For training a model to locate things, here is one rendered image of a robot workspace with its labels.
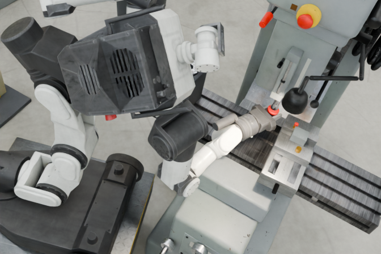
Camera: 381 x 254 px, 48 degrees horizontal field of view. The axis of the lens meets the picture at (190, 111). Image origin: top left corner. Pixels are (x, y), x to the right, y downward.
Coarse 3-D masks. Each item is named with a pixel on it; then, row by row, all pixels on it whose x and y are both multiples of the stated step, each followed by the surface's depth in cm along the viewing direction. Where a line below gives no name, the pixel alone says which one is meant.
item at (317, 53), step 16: (272, 32) 137; (288, 32) 132; (304, 32) 129; (272, 48) 139; (288, 48) 136; (304, 48) 133; (320, 48) 130; (336, 48) 133; (272, 64) 143; (304, 64) 137; (320, 64) 134; (256, 80) 152; (272, 80) 147
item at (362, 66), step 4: (364, 48) 133; (364, 52) 131; (360, 56) 131; (364, 56) 130; (360, 60) 129; (364, 60) 129; (360, 64) 128; (364, 64) 128; (360, 68) 127; (364, 68) 127; (360, 72) 125; (364, 72) 126; (360, 76) 124; (360, 80) 124
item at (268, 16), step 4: (272, 8) 119; (276, 8) 119; (268, 12) 116; (272, 12) 117; (264, 16) 115; (268, 16) 115; (272, 16) 116; (264, 20) 114; (268, 20) 114; (260, 24) 114; (264, 24) 113
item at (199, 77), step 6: (192, 66) 178; (192, 72) 175; (198, 72) 177; (198, 78) 176; (204, 78) 182; (198, 84) 180; (198, 90) 185; (192, 96) 182; (198, 96) 190; (192, 102) 186
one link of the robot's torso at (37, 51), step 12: (12, 24) 126; (24, 24) 122; (36, 24) 123; (12, 36) 119; (24, 36) 120; (36, 36) 122; (48, 36) 125; (60, 36) 127; (72, 36) 128; (12, 48) 121; (24, 48) 121; (36, 48) 121; (48, 48) 122; (60, 48) 124; (24, 60) 123; (36, 60) 122; (48, 60) 120; (36, 72) 127; (48, 72) 124; (60, 72) 123
